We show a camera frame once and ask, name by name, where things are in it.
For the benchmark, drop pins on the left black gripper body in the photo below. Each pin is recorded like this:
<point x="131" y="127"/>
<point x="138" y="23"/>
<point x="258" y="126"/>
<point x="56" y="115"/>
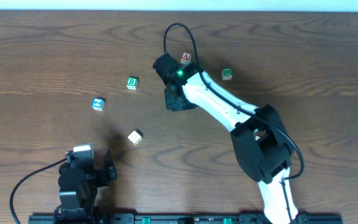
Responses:
<point x="106" y="173"/>

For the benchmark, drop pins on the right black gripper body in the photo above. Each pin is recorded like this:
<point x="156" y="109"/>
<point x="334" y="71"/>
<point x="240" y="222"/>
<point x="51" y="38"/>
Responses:
<point x="177" y="104"/>

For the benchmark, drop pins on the red letter A block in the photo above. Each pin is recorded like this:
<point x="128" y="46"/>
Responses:
<point x="186" y="58"/>

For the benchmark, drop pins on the blue number 2 block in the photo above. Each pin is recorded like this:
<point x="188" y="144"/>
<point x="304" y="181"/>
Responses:
<point x="98" y="104"/>

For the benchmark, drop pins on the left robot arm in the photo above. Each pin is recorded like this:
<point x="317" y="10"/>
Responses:
<point x="79" y="182"/>

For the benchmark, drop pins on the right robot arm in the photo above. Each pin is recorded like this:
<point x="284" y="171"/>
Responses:
<point x="261" y="144"/>

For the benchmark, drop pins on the green R block left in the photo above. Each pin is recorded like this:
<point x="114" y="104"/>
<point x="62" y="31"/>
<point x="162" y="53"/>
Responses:
<point x="132" y="83"/>

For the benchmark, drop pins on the green r block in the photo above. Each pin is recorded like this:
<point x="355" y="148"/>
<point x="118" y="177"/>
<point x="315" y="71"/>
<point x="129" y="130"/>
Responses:
<point x="132" y="83"/>
<point x="227" y="74"/>

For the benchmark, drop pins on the plain wooden block left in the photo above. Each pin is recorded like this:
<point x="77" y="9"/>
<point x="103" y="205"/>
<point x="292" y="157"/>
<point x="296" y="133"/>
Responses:
<point x="135" y="137"/>

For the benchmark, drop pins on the green R block right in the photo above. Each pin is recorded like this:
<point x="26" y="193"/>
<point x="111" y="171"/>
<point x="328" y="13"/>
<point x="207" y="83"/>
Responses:
<point x="227" y="74"/>

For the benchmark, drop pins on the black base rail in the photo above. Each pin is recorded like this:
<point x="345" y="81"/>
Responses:
<point x="245" y="218"/>

